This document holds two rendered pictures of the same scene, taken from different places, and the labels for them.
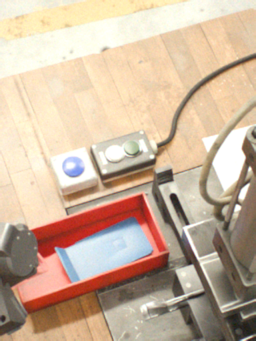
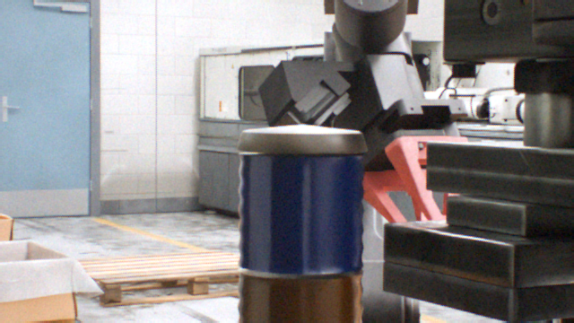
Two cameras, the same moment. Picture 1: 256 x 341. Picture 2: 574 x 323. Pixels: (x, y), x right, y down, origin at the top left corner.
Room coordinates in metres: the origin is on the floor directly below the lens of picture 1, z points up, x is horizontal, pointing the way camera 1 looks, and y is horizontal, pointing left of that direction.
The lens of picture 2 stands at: (0.24, -0.77, 1.21)
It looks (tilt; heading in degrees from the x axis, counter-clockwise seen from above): 3 degrees down; 83
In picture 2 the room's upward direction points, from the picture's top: 1 degrees clockwise
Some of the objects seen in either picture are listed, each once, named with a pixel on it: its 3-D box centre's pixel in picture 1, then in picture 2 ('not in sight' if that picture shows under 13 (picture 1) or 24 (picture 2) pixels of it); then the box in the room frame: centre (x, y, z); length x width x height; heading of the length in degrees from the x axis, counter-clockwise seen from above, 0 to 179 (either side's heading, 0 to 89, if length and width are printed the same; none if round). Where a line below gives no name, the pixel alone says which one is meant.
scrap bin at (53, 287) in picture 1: (87, 250); not in sight; (0.56, 0.06, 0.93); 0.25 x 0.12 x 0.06; 115
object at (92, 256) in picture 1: (105, 248); not in sight; (0.57, 0.03, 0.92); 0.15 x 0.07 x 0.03; 122
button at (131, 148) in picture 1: (131, 150); not in sight; (0.76, 0.00, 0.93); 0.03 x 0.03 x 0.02
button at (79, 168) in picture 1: (73, 167); not in sight; (0.72, 0.10, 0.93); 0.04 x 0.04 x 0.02
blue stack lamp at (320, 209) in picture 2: not in sight; (300, 209); (0.28, -0.41, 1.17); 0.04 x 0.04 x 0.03
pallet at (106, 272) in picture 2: not in sight; (167, 275); (0.32, 6.67, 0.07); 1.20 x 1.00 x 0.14; 23
